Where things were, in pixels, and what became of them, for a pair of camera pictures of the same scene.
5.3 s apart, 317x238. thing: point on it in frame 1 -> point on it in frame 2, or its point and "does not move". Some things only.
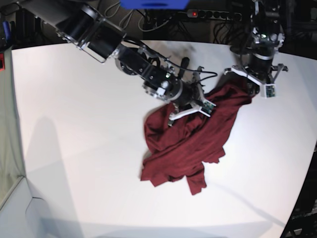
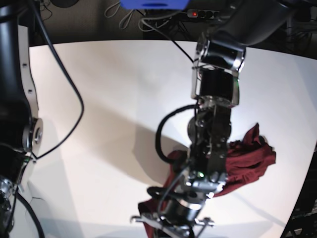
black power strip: (195, 13) does not move
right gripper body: (260, 71) -> (174, 208)
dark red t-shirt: (179, 148) -> (246, 160)
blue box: (154, 4) does not move
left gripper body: (192, 98) -> (7, 191)
